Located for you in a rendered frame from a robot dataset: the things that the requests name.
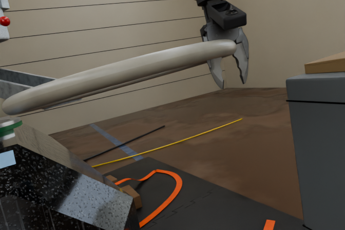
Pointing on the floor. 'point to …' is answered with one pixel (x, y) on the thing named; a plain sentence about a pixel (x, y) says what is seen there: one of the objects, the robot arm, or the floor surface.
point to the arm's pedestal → (319, 146)
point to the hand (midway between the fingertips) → (232, 80)
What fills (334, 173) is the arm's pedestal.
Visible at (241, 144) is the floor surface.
